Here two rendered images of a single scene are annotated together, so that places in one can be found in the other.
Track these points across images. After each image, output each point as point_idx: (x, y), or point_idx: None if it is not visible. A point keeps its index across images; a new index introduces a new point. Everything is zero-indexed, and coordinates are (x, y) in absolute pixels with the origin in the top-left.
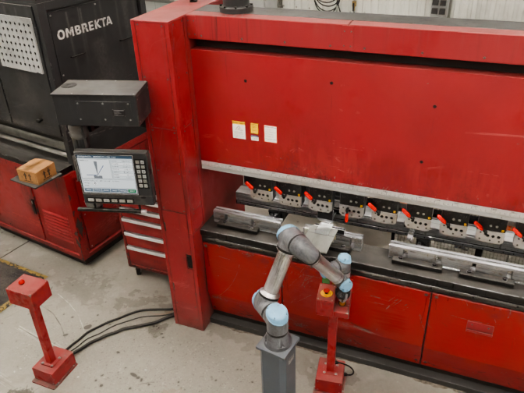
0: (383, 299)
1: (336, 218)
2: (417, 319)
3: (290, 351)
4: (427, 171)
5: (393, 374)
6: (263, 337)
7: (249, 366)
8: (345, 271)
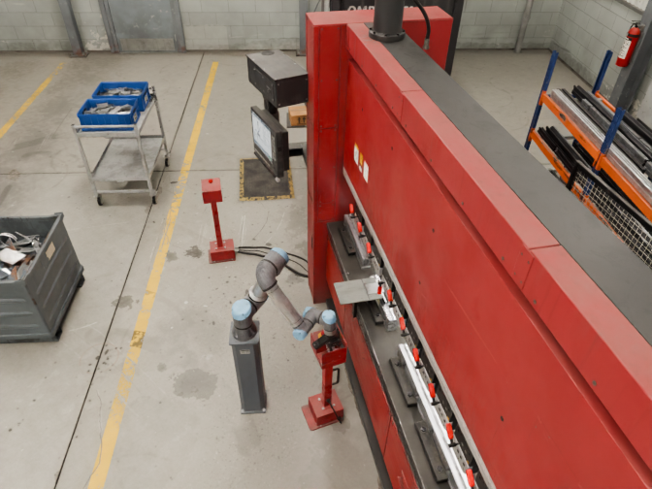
0: (374, 386)
1: None
2: (383, 428)
3: (240, 343)
4: (421, 296)
5: (370, 458)
6: None
7: (301, 350)
8: (324, 327)
